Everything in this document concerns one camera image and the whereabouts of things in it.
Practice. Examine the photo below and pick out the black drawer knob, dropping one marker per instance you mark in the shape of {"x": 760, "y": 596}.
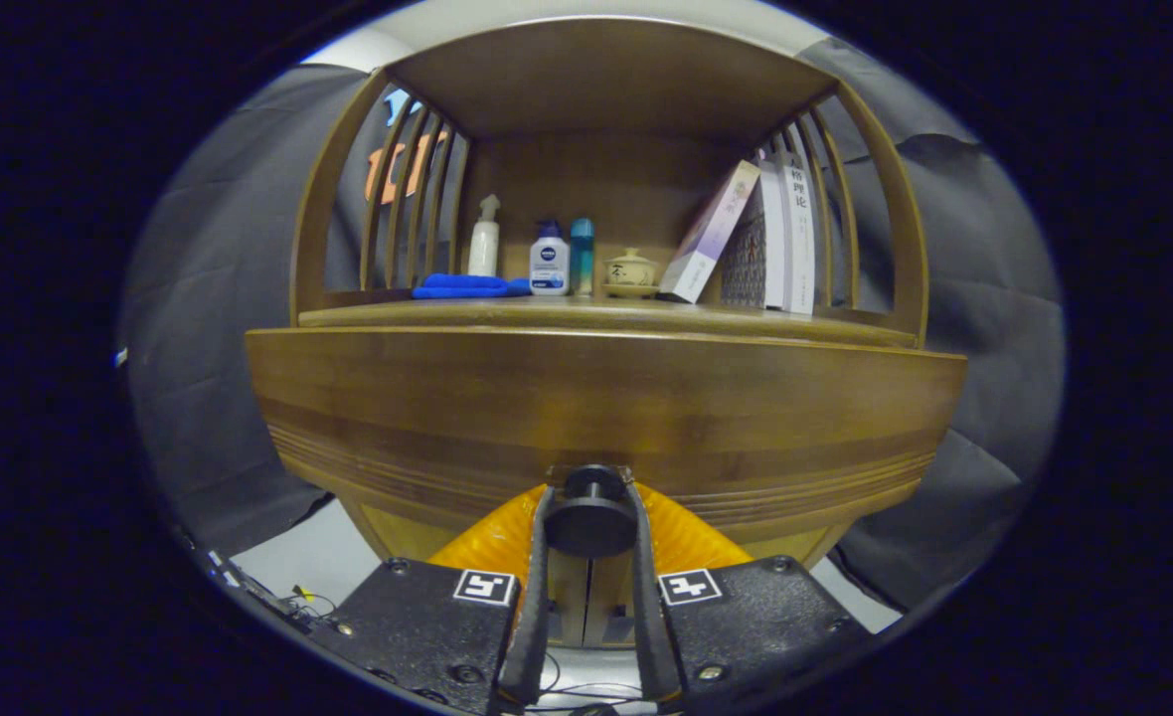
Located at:
{"x": 591, "y": 522}

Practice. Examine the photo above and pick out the pink leaning book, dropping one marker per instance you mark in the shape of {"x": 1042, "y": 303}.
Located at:
{"x": 711, "y": 234}

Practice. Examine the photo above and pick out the wooden drawer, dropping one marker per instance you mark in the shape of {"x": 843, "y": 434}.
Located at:
{"x": 447, "y": 398}

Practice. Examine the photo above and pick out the wooden countertop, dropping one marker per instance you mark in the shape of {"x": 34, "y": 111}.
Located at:
{"x": 586, "y": 314}

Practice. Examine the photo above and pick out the dark patterned book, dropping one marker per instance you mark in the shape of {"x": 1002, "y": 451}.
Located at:
{"x": 748, "y": 264}

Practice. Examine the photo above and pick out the white pump bottle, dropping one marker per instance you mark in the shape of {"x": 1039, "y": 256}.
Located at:
{"x": 484, "y": 249}

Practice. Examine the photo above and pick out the wooden cabinet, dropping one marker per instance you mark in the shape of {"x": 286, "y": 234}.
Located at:
{"x": 596, "y": 80}

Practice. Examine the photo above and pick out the white lotion bottle blue cap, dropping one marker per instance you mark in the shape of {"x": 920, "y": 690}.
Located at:
{"x": 549, "y": 267}

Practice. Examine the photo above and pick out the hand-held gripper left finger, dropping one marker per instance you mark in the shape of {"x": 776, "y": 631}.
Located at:
{"x": 537, "y": 617}

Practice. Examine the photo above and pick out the beige lidded tea cup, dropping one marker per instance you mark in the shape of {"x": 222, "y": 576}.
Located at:
{"x": 631, "y": 270}

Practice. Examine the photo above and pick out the teal bottle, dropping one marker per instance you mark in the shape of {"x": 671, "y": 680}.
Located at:
{"x": 583, "y": 259}

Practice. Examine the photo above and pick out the black backdrop cloth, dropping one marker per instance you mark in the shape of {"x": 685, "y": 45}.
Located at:
{"x": 219, "y": 298}

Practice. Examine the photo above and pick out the plain white book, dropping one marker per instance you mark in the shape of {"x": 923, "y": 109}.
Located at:
{"x": 775, "y": 249}

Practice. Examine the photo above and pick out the blue folded cloth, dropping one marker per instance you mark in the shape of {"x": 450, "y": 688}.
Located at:
{"x": 467, "y": 287}

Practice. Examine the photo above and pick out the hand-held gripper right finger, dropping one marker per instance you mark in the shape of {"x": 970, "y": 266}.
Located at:
{"x": 646, "y": 617}

